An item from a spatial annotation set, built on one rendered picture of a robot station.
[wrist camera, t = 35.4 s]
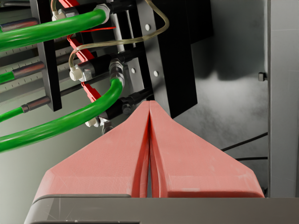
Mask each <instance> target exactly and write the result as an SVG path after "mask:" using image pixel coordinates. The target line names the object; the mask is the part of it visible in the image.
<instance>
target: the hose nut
mask: <svg viewBox="0 0 299 224"><path fill-rule="evenodd" d="M108 127H111V128H115V127H116V125H115V124H114V123H113V122H112V121H111V122H107V123H104V125H103V129H102V134H103V131H104V129H105V128H108Z"/></svg>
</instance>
